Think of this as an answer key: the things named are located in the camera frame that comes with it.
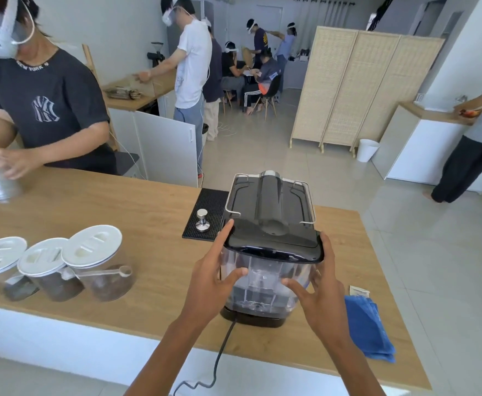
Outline white cabinet wooden top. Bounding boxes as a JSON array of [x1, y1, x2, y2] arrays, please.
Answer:
[[103, 72, 198, 188]]

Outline wooden ladder rack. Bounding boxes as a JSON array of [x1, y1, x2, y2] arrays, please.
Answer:
[[82, 44, 120, 151]]

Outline black coffee machine clear tank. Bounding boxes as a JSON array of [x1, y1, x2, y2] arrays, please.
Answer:
[[220, 170, 324, 329]]

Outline white plastic measuring spoon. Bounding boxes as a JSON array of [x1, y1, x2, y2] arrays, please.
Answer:
[[61, 265, 133, 281]]

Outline wicker folding screen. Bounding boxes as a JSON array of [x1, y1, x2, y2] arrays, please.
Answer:
[[289, 26, 445, 158]]

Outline white counter wooden top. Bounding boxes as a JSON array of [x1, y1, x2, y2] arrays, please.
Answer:
[[371, 101, 482, 194]]

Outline black rubber tamping mat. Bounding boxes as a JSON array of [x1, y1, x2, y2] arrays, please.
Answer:
[[182, 187, 234, 242]]

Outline person's right forearm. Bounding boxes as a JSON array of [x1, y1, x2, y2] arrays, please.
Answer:
[[320, 330, 388, 396]]

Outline black coffee grinder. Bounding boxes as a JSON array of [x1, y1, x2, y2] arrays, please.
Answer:
[[147, 42, 166, 70]]

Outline person's left forearm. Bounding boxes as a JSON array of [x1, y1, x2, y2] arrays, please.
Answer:
[[123, 317, 213, 396]]

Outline dark stool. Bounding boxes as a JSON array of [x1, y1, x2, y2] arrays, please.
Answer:
[[115, 152, 143, 178]]

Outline white waste bin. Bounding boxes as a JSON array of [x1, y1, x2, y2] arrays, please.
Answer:
[[356, 139, 380, 163]]

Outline blue cloth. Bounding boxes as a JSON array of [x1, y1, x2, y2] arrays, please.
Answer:
[[344, 295, 396, 363]]

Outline grey door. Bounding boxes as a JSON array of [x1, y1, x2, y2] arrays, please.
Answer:
[[255, 6, 284, 37]]

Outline black chair wooden legs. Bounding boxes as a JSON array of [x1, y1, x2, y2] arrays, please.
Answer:
[[251, 74, 283, 120]]

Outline wall coat hook rail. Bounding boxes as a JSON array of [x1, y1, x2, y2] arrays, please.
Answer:
[[292, 0, 355, 7]]

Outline person's left hand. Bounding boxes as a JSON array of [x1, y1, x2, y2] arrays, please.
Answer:
[[178, 219, 249, 333]]

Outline person's right hand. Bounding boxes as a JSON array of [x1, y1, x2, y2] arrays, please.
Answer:
[[282, 231, 351, 348]]

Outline black power cable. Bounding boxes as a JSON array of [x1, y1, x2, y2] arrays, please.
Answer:
[[172, 319, 238, 396]]

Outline bundle of woven items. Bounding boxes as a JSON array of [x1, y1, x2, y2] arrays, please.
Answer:
[[104, 86, 143, 102]]

